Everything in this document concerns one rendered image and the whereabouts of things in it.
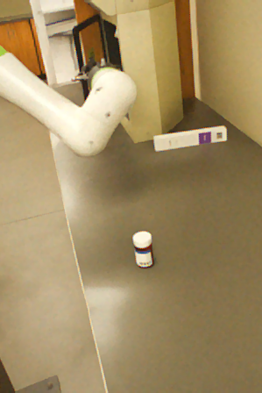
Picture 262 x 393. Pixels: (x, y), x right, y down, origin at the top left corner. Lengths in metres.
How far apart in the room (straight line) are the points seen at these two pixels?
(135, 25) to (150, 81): 0.20
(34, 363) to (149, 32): 1.53
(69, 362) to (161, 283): 1.15
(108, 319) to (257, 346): 0.29
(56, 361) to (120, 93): 1.39
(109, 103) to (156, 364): 0.58
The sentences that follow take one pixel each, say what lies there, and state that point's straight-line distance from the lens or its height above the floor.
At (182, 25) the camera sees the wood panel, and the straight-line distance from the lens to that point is 1.85.
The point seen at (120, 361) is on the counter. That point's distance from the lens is 0.78.
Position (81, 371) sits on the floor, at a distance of 1.94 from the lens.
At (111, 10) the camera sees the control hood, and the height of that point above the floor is 1.42.
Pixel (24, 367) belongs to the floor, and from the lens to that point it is 2.04.
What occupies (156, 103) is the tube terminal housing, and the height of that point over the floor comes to 1.08.
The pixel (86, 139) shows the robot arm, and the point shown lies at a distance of 0.98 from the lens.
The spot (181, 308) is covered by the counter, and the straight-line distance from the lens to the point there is 0.85.
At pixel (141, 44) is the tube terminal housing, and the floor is 1.30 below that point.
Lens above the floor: 1.58
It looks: 31 degrees down
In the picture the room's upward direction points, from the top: 9 degrees counter-clockwise
